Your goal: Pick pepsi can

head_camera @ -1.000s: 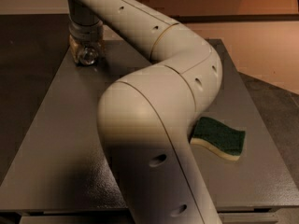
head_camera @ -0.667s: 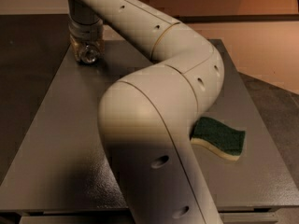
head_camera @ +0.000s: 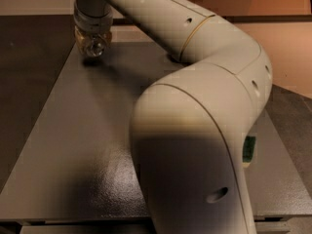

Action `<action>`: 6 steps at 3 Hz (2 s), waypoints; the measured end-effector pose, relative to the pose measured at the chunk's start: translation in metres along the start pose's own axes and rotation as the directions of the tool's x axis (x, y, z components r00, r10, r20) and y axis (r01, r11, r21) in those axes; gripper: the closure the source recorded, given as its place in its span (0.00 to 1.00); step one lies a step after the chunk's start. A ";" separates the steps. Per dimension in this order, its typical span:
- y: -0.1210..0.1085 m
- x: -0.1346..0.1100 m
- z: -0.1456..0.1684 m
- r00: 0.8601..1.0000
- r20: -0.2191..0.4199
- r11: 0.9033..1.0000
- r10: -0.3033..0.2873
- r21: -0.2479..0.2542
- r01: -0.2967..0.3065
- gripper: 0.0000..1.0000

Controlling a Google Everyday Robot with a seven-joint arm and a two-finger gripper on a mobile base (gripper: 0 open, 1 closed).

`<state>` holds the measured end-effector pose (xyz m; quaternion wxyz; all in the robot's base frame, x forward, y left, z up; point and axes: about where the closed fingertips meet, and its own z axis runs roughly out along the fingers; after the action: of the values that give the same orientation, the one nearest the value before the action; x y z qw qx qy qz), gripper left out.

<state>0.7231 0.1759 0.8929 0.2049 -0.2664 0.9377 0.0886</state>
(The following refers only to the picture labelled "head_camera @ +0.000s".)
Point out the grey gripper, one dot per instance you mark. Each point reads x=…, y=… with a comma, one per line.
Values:
x=92, y=22

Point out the black pepsi can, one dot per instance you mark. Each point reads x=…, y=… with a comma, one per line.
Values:
x=94, y=47

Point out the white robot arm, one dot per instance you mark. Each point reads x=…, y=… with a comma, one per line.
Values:
x=188, y=129

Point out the dark side counter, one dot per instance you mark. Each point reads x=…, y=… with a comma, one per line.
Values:
x=33, y=50

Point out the green yellow sponge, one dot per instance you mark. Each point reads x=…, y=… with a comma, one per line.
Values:
x=248, y=150

